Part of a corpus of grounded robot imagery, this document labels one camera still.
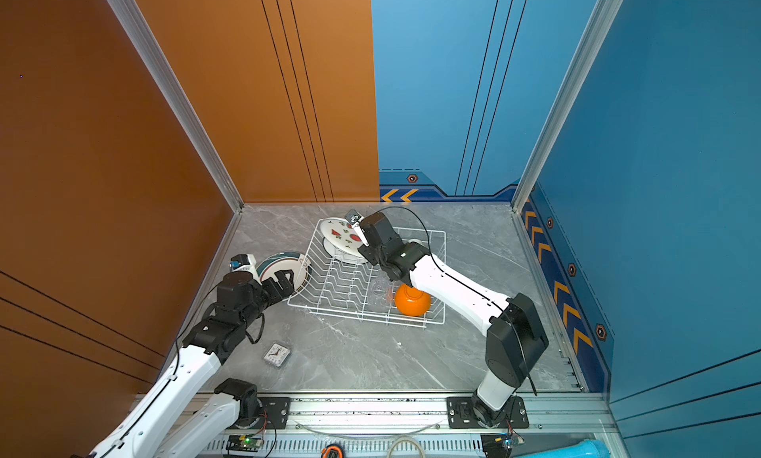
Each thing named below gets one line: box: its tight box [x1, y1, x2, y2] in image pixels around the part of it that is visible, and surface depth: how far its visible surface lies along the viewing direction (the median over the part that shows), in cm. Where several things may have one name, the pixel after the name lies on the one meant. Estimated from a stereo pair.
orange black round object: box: [321, 444, 344, 458], surface depth 68 cm
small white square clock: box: [263, 343, 291, 368], surface depth 83 cm
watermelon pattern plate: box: [319, 217, 366, 257], surface depth 90 cm
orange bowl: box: [394, 283, 433, 318], surface depth 90 cm
